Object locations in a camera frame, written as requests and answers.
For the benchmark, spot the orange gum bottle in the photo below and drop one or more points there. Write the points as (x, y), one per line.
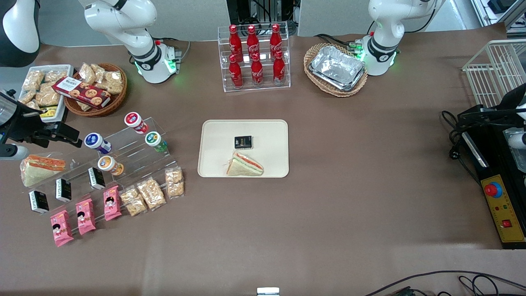
(109, 164)

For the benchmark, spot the white rectangular dish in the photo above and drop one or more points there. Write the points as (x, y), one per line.
(63, 70)

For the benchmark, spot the small white grey device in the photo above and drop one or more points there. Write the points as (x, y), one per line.
(268, 291)

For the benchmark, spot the oval wicker basket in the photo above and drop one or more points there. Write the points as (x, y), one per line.
(312, 55)

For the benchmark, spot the dark red cookie box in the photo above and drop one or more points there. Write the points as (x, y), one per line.
(82, 92)

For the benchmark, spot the blue gum bottle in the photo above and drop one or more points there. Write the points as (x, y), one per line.
(96, 142)

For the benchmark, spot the pink snack pack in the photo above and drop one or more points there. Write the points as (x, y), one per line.
(111, 203)
(61, 228)
(86, 217)

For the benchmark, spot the yellow snack pack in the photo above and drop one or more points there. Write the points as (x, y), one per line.
(49, 112)

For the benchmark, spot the black yellow control box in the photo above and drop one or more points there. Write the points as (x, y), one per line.
(503, 213)

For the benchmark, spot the green gum bottle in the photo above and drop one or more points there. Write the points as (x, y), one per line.
(155, 141)

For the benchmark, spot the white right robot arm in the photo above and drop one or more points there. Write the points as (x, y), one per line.
(123, 24)

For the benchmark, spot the red gum bottle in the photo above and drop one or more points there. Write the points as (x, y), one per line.
(134, 121)

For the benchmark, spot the wrapped triangle sandwich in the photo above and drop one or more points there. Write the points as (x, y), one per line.
(242, 166)
(41, 168)

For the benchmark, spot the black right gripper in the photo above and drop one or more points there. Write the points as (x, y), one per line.
(25, 125)

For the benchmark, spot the round wicker basket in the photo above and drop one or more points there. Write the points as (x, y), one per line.
(117, 100)

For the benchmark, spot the black equipment rack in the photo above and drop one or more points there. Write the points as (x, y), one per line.
(238, 10)

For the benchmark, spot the red cola bottle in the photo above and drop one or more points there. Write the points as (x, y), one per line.
(275, 41)
(257, 72)
(279, 70)
(235, 43)
(236, 74)
(252, 43)

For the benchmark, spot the beige plastic tray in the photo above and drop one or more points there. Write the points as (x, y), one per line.
(271, 135)

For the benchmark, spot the clear acrylic stepped stand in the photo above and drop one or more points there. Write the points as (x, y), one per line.
(135, 154)

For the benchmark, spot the clear acrylic bottle rack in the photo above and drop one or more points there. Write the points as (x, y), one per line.
(265, 82)

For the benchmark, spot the aluminium foil tray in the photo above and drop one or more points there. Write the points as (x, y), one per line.
(337, 68)

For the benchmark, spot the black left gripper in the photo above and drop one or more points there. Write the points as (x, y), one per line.
(490, 116)

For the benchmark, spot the small black box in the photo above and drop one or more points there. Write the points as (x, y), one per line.
(63, 190)
(39, 202)
(243, 142)
(97, 178)

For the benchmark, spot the clear bag of crackers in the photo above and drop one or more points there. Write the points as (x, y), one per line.
(26, 96)
(133, 201)
(98, 72)
(87, 73)
(113, 82)
(33, 105)
(47, 96)
(33, 80)
(55, 75)
(174, 183)
(151, 193)

